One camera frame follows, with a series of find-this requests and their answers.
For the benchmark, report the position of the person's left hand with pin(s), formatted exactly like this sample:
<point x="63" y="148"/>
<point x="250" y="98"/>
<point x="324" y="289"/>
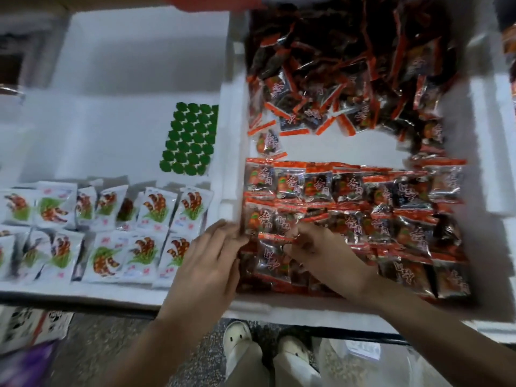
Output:
<point x="206" y="278"/>

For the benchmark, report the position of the person's right hand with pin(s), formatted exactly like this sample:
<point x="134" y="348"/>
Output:
<point x="330" y="258"/>

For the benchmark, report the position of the pile of white printed packets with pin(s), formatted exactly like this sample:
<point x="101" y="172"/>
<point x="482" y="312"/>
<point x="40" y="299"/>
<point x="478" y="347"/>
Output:
<point x="105" y="237"/>

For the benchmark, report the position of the pile of dark red packets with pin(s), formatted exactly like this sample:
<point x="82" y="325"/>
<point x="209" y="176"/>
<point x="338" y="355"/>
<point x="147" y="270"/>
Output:
<point x="355" y="60"/>

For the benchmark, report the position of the person's right forearm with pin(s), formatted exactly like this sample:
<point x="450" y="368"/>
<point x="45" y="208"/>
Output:
<point x="435" y="338"/>

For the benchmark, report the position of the person's left white shoe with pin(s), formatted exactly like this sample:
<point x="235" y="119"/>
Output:
<point x="236" y="338"/>

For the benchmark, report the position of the person's white shoe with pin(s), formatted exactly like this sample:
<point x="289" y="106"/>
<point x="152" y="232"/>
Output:
<point x="292" y="349"/>
<point x="236" y="338"/>

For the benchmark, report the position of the person's right white shoe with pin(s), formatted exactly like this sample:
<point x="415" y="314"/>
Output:
<point x="292" y="349"/>

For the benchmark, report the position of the person's beige trousers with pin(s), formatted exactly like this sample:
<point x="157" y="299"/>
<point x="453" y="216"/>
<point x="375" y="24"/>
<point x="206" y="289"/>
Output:
<point x="266" y="373"/>

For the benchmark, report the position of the clear round plastic tub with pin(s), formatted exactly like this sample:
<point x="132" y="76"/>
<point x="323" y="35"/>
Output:
<point x="363" y="368"/>

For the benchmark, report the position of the green leaf-pattern sheet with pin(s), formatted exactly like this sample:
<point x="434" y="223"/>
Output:
<point x="189" y="139"/>

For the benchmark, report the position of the white red printed carton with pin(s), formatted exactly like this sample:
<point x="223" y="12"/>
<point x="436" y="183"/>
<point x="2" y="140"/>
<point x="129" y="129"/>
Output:
<point x="32" y="326"/>

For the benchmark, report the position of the purple packet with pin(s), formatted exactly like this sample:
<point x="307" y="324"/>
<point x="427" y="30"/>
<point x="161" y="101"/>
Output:
<point x="28" y="368"/>

